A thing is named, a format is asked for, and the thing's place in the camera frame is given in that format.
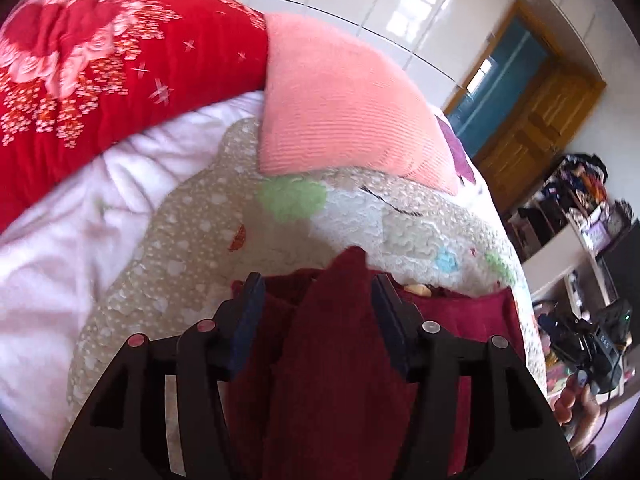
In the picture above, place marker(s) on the open rack with clothes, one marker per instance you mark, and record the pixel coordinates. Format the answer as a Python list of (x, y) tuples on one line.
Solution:
[(575, 185)]

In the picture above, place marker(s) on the magenta fleece blanket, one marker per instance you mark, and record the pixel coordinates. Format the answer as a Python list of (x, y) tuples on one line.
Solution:
[(460, 155)]

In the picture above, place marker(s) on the white bed sheet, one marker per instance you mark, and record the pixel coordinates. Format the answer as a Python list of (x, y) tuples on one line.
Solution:
[(60, 260)]

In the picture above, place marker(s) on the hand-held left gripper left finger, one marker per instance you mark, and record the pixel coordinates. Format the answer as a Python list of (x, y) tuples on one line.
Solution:
[(245, 330)]

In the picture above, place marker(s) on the white TV cabinet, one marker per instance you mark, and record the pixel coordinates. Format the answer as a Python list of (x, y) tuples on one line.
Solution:
[(555, 265)]

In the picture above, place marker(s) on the black television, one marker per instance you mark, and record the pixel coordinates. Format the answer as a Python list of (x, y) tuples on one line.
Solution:
[(625, 265)]

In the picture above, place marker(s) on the red floral quilt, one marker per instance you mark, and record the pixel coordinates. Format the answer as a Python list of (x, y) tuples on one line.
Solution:
[(125, 70)]

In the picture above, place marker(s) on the dark red garment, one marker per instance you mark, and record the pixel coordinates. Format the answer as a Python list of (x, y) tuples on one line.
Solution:
[(330, 360)]

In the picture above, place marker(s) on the quilted patchwork bedspread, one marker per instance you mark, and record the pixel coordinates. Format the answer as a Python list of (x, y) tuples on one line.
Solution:
[(190, 240)]

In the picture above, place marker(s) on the wooden door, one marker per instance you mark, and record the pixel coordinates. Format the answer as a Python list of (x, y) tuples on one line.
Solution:
[(530, 140)]

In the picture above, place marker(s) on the blue door curtain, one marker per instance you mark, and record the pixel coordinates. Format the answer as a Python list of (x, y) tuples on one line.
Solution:
[(505, 75)]

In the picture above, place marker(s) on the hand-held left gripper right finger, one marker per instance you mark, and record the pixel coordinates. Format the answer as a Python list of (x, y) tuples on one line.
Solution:
[(395, 325)]

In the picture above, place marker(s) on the pink ribbed pillow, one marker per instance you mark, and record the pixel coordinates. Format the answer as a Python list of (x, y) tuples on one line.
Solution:
[(340, 110)]

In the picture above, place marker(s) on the person's right hand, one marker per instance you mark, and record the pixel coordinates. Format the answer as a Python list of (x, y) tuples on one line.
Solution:
[(575, 405)]

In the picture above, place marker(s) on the dark ornate table clock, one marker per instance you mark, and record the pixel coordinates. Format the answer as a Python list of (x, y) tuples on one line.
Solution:
[(622, 215)]

